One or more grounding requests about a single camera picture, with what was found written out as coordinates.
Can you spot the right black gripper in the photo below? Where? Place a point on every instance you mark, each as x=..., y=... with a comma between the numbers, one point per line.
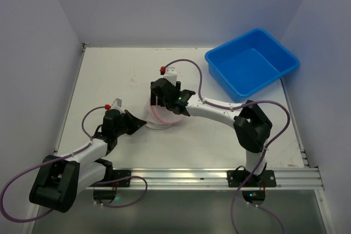
x=158, y=98

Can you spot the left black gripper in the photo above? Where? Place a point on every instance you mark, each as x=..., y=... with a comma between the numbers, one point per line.
x=129, y=122

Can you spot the white mesh laundry bag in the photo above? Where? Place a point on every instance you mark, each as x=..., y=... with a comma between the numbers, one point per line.
x=159, y=118

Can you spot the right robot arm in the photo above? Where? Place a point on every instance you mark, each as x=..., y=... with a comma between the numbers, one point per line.
x=251, y=125

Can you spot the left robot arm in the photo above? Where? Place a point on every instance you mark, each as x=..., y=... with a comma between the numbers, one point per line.
x=59, y=179

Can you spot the blue plastic bin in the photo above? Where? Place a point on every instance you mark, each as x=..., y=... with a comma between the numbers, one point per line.
x=249, y=63

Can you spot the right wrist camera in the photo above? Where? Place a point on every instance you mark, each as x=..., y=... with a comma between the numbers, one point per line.
x=169, y=73

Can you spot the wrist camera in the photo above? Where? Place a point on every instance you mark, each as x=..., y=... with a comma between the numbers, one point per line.
x=116, y=105
x=169, y=73

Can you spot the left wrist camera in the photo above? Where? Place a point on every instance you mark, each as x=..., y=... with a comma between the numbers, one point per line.
x=116, y=105

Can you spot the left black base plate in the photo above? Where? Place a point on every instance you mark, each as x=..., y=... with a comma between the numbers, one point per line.
x=115, y=178

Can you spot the aluminium mounting rail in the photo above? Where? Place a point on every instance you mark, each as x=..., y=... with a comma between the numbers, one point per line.
x=220, y=179

